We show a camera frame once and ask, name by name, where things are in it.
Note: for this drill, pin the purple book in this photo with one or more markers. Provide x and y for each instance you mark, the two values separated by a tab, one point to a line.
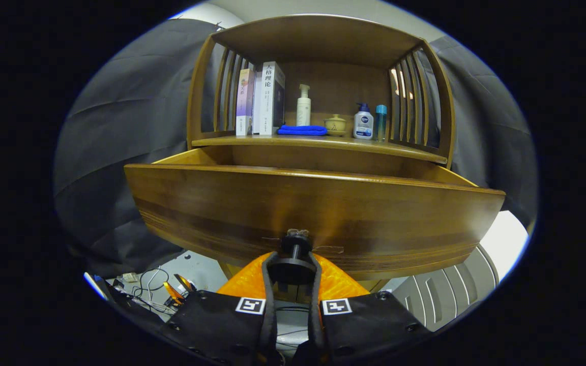
244	101

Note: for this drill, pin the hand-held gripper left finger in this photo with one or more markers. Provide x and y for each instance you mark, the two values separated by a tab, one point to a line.
270	320

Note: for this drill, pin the white table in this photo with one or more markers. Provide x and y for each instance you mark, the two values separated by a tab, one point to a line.
506	239

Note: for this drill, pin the wooden drawer with black knob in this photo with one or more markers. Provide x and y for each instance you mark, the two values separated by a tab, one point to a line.
323	203

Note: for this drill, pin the yellow saucer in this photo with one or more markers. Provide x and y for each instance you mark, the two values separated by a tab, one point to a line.
336	133

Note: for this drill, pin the thick white book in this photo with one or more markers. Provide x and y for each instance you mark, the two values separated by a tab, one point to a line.
267	101

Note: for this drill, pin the grey slatted chair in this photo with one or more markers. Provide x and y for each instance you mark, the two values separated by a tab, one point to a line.
445	295

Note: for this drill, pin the folded blue cloth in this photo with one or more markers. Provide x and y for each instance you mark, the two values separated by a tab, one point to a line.
300	130

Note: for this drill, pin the wooden countertop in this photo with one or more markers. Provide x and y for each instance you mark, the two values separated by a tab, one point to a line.
323	142

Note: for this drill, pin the white bottle with blue pump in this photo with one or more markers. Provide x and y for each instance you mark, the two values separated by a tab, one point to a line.
363	124

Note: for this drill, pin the slim teal bottle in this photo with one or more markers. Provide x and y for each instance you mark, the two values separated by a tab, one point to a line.
381	124

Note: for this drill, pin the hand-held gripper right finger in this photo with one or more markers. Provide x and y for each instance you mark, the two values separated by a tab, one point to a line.
315	320

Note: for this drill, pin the yellow lidded teacup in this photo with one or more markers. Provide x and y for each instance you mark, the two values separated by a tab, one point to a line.
334	123

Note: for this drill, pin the orange black tool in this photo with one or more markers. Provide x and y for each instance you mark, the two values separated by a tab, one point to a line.
173	293

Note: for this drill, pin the white power strip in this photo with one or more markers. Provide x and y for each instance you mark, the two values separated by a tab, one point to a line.
130	277

